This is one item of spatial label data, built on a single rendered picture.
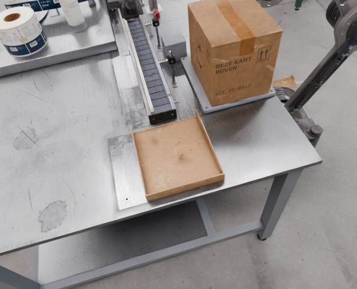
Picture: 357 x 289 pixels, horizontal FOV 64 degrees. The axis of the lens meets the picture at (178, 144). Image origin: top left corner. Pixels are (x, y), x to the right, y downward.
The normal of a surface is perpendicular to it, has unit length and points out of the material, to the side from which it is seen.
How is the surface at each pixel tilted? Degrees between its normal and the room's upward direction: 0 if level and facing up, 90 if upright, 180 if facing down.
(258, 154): 0
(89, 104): 0
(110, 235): 0
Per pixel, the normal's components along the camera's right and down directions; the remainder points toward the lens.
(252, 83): 0.25, 0.76
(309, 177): -0.09, -0.60
